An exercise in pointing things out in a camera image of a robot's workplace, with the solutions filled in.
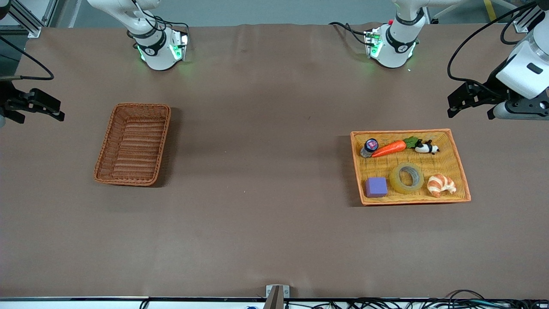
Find clear yellowish tape roll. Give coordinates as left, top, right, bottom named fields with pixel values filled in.
left=389, top=162, right=425, bottom=194

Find orange wicker basket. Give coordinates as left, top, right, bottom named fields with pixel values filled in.
left=350, top=128, right=471, bottom=206

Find brown wicker basket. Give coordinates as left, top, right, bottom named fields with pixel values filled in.
left=94, top=103, right=172, bottom=187

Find black white panda toy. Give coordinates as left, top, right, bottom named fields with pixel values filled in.
left=414, top=139, right=440, bottom=155

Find toy croissant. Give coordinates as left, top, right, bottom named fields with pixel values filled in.
left=427, top=174, right=457, bottom=198

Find orange toy carrot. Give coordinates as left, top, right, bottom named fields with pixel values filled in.
left=371, top=136, right=423, bottom=158

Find small bottle purple cap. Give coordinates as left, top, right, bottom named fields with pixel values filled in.
left=360, top=138, right=379, bottom=158

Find purple block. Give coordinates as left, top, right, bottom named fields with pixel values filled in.
left=365, top=177, right=389, bottom=198

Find brown table cover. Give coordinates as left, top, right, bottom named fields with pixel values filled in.
left=0, top=24, right=549, bottom=299

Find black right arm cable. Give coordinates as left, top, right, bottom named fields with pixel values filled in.
left=0, top=36, right=55, bottom=82

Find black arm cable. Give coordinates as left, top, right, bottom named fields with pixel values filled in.
left=0, top=36, right=55, bottom=82
left=447, top=2, right=537, bottom=86

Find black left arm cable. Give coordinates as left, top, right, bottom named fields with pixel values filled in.
left=447, top=2, right=537, bottom=86

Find aluminium frame profile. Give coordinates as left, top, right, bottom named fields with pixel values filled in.
left=0, top=0, right=58, bottom=38
left=513, top=0, right=549, bottom=34

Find black left base cable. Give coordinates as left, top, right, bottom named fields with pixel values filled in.
left=329, top=21, right=371, bottom=46

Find black base cable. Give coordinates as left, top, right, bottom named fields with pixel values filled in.
left=329, top=21, right=371, bottom=46
left=127, top=0, right=190, bottom=41

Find black right base cable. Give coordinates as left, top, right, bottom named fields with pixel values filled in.
left=127, top=0, right=190, bottom=41

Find black cable bundle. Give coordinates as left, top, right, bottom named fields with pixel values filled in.
left=139, top=290, right=549, bottom=309

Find metal table edge bracket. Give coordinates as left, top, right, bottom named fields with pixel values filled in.
left=265, top=285, right=290, bottom=309

